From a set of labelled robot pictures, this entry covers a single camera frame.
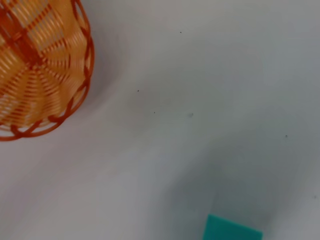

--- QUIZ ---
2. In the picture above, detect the orange woven plastic basket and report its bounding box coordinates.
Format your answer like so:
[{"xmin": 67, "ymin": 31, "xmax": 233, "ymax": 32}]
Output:
[{"xmin": 0, "ymin": 0, "xmax": 96, "ymax": 142}]

